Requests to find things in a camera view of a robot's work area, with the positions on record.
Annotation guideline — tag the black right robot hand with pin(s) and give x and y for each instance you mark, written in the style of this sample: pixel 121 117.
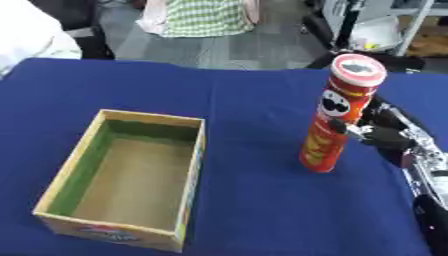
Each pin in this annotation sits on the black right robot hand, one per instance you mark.
pixel 382 131

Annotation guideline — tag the red cylindrical chips can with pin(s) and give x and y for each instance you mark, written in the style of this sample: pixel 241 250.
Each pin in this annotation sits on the red cylindrical chips can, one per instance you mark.
pixel 332 133

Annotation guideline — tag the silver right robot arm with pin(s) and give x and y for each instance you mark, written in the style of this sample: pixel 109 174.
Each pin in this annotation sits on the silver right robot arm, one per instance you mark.
pixel 429 176

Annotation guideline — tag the tan cardboard box green inside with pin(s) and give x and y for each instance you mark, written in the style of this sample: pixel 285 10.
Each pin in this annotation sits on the tan cardboard box green inside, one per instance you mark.
pixel 131 178

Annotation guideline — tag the white plastic bag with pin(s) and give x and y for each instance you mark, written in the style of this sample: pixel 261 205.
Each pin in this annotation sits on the white plastic bag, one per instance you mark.
pixel 376 33

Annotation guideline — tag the black tripod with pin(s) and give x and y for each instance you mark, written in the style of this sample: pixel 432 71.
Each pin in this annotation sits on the black tripod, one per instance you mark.
pixel 356 36

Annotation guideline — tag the green white checked cloth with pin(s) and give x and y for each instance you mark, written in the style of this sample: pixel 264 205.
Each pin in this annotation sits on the green white checked cloth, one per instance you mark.
pixel 201 16

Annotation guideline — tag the black office chair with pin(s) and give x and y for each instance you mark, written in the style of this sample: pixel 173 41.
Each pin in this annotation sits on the black office chair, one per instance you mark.
pixel 81 26

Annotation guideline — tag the person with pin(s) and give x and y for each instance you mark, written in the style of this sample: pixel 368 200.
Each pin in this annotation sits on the person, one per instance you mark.
pixel 29 36

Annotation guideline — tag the white metal frame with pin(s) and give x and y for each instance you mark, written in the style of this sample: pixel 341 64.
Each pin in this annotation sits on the white metal frame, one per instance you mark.
pixel 417 23

